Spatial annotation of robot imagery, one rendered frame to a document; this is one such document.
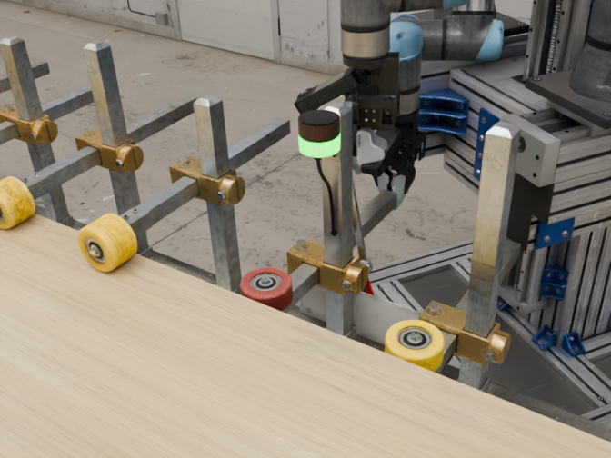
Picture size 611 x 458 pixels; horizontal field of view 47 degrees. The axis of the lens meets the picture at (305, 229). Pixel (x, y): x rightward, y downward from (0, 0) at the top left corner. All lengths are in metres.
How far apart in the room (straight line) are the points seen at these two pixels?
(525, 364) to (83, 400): 1.32
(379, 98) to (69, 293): 0.56
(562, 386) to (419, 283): 0.55
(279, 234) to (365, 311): 1.63
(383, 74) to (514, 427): 0.55
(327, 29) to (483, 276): 3.41
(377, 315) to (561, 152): 0.44
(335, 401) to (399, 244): 1.91
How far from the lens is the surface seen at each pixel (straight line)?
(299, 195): 3.11
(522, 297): 1.95
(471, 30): 1.37
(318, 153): 1.01
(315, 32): 4.40
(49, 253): 1.26
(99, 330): 1.06
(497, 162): 0.95
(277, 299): 1.06
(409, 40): 1.27
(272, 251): 2.76
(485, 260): 1.03
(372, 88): 1.14
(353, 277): 1.16
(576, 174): 1.41
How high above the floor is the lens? 1.56
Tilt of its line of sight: 33 degrees down
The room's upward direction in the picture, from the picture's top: 3 degrees counter-clockwise
